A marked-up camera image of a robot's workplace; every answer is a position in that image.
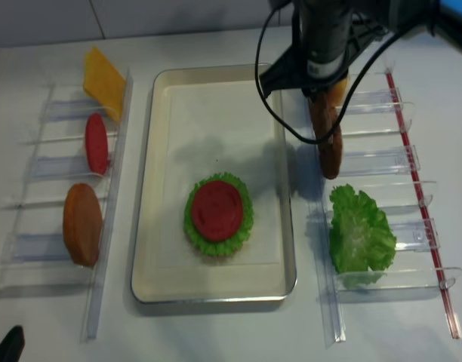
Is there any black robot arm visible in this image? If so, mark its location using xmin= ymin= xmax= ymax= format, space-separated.
xmin=259 ymin=1 xmax=440 ymax=97

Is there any yellow cheese slice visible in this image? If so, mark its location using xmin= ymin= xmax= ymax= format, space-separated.
xmin=83 ymin=47 xmax=126 ymax=124

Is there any cream metal tray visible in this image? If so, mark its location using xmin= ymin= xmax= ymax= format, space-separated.
xmin=131 ymin=65 xmax=296 ymax=304

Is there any black object bottom left corner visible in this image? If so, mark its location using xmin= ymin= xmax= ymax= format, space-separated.
xmin=0 ymin=325 xmax=26 ymax=362

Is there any red tomato slice on tray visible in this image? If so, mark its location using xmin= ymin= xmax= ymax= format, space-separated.
xmin=191 ymin=179 xmax=243 ymax=243

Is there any brown meat patty left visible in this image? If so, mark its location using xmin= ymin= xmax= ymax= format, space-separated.
xmin=318 ymin=126 xmax=343 ymax=179

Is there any tan bun half right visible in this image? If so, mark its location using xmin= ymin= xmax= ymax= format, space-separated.
xmin=327 ymin=75 xmax=350 ymax=107

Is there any dark meat patty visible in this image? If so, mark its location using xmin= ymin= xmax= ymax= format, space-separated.
xmin=308 ymin=92 xmax=337 ymax=140

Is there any black cable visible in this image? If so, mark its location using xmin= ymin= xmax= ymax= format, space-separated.
xmin=254 ymin=0 xmax=442 ymax=144

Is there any clear acrylic rack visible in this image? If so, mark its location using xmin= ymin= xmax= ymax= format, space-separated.
xmin=0 ymin=75 xmax=134 ymax=340
xmin=310 ymin=60 xmax=462 ymax=345

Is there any clear acrylic rack left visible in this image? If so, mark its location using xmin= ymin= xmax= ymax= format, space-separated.
xmin=0 ymin=75 xmax=134 ymax=340

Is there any green lettuce leaf on tray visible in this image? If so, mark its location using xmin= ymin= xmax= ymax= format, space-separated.
xmin=183 ymin=172 xmax=254 ymax=257

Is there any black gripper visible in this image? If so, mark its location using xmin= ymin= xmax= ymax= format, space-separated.
xmin=260 ymin=1 xmax=396 ymax=99

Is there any green lettuce leaf in rack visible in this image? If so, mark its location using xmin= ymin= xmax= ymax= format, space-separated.
xmin=329 ymin=184 xmax=397 ymax=289

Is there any clear acrylic rack right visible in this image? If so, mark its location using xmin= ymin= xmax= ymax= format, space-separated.
xmin=310 ymin=60 xmax=462 ymax=345

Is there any red tomato slice in rack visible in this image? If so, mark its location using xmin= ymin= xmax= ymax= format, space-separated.
xmin=85 ymin=113 xmax=109 ymax=175

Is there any white paper tray liner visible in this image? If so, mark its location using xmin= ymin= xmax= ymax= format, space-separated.
xmin=159 ymin=81 xmax=282 ymax=266

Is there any brown bun top in rack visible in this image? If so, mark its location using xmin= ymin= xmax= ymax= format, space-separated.
xmin=63 ymin=183 xmax=103 ymax=267

